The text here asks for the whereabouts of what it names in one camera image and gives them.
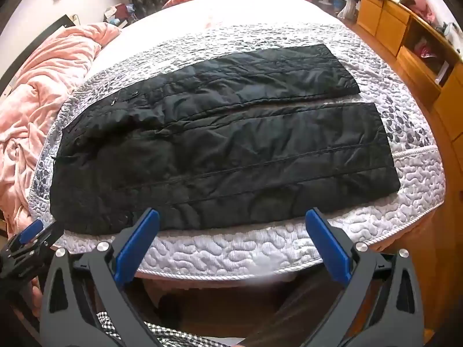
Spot orange wooden cabinet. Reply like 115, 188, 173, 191
355, 0, 463, 145

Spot black quilted pants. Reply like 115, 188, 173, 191
49, 45, 400, 235

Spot grey white quilted bedspread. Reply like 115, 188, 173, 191
28, 18, 446, 281

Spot pink fleece blanket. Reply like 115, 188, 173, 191
1, 23, 121, 235

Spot cluttered nightstand items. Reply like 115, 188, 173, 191
104, 3, 138, 29

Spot checkered shirt sleeve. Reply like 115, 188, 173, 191
94, 310, 232, 347

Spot black bed headboard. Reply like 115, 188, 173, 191
0, 15, 75, 92

